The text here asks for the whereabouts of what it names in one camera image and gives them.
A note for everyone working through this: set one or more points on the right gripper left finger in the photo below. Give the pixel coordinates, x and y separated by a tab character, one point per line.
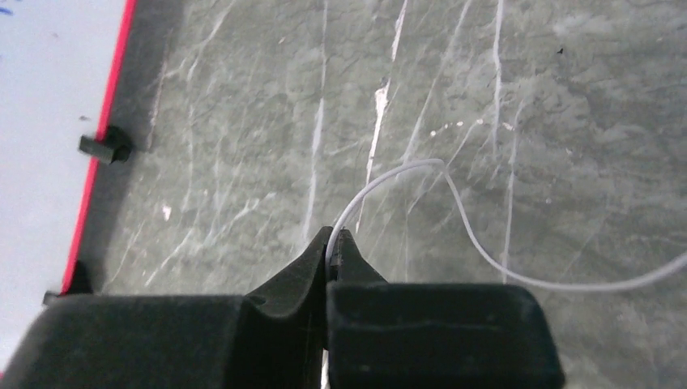
273	337

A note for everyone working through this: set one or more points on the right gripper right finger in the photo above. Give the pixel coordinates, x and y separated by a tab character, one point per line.
385	335

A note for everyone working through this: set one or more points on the pink-framed whiteboard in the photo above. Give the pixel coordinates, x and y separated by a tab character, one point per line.
60	63

